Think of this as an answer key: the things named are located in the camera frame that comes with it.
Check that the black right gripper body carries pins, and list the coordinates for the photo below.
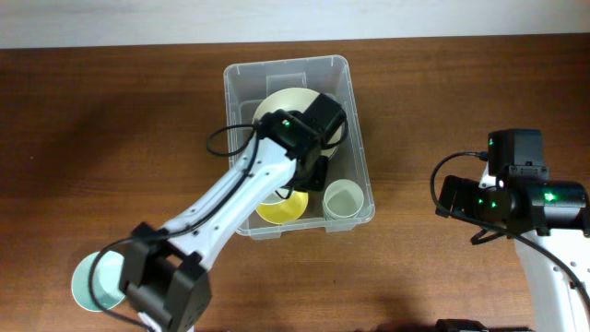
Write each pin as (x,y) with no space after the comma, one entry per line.
(468,202)

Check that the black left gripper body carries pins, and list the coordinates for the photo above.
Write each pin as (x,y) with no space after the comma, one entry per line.
(318,180)

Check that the cream plastic bowl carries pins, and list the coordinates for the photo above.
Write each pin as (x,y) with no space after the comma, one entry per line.
(297,99)

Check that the yellow plastic bowl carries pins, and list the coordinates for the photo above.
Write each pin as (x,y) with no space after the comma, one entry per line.
(289,210)

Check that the cream plastic cup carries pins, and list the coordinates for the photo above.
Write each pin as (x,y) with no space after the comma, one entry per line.
(344,198)

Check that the mint green plastic bowl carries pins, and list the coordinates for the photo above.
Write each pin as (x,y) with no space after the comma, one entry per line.
(105,281)

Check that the white plastic bowl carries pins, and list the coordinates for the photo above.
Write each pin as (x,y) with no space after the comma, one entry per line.
(276,197)

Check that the light grey plastic cup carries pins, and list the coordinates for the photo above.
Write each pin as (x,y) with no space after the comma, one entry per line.
(327,214)

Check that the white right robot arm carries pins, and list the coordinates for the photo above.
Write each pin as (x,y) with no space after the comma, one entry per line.
(549,224)

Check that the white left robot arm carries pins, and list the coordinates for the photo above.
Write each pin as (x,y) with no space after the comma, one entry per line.
(165,271)

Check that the clear plastic storage bin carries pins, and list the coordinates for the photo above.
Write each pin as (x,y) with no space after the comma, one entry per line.
(248,84)

